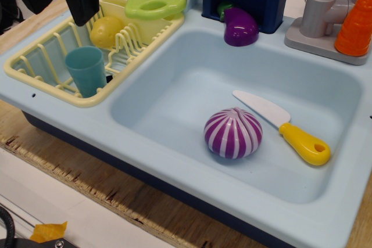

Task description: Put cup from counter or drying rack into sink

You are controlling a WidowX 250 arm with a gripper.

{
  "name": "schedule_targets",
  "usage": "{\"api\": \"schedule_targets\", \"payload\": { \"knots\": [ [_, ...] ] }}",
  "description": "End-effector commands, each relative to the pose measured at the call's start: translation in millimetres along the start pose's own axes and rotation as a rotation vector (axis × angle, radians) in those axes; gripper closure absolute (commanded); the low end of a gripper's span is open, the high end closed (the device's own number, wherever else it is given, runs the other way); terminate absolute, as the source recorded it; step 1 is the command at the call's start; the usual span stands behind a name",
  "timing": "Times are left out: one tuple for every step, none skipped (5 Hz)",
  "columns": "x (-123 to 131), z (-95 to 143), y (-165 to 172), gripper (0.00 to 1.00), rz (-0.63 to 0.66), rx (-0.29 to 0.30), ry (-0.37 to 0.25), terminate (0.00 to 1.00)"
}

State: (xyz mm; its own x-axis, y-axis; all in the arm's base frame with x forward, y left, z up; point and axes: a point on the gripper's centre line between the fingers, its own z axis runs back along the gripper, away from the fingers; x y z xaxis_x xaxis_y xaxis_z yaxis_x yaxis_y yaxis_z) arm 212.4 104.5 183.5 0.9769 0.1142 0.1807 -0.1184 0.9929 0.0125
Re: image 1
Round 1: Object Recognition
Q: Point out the yellow handled toy knife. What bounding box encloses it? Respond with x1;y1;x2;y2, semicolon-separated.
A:
232;90;331;166

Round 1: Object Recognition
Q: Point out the purple toy eggplant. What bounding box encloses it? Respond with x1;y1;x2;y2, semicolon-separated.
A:
217;2;259;47

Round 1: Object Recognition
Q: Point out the pale yellow drying rack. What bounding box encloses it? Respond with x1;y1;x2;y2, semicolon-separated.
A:
4;0;184;107

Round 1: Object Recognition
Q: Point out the light blue toy sink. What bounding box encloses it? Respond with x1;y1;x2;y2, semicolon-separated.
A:
1;4;371;247

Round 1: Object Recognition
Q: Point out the purple striped toy onion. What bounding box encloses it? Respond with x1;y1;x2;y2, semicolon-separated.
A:
203;107;263;159

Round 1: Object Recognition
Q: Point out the teal plastic cup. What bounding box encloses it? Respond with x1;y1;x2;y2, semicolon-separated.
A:
65;46;107;98

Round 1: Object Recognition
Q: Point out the grey toy faucet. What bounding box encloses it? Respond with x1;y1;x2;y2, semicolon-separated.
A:
284;0;370;66

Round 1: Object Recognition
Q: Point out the yellow toy potato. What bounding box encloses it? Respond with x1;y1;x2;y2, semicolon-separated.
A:
90;16;124;48

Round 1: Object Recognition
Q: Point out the yellow tape piece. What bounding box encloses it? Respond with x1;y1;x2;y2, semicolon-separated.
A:
30;221;68;243

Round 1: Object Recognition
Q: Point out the orange toy carrot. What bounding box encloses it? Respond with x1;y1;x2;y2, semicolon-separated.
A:
334;0;371;56

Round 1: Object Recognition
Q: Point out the black cable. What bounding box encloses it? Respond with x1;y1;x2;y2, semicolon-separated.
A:
0;206;15;248

